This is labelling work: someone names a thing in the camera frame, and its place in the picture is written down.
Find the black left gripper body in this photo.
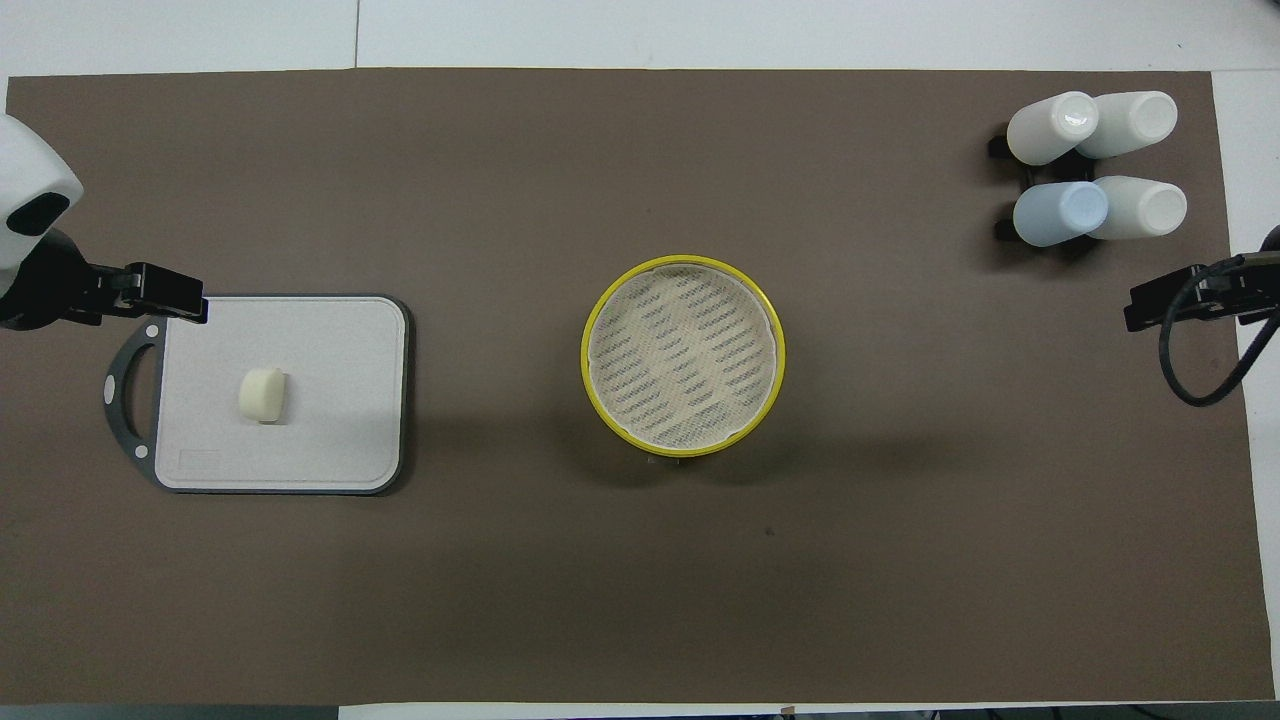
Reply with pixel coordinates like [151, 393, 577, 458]
[85, 260, 166, 327]

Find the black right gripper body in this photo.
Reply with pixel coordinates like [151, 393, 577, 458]
[1185, 252, 1280, 327]

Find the white steamed bun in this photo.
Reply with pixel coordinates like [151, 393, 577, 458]
[238, 367, 290, 425]

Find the yellow rimmed bamboo steamer tier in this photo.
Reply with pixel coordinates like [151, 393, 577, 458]
[581, 255, 787, 460]

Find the white plastic cup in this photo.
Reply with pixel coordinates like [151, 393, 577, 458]
[1075, 91, 1179, 160]
[1007, 92, 1100, 167]
[1090, 176, 1189, 242]

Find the light blue plastic cup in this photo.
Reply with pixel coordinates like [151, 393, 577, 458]
[1013, 182, 1110, 249]

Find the black cup rack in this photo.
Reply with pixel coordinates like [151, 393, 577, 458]
[988, 125, 1101, 251]

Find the brown table mat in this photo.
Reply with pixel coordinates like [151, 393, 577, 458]
[0, 67, 1275, 708]

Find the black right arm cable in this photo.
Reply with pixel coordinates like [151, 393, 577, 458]
[1159, 254, 1280, 409]

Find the grey cutting board black handle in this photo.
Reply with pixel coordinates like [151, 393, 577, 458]
[103, 294, 412, 496]

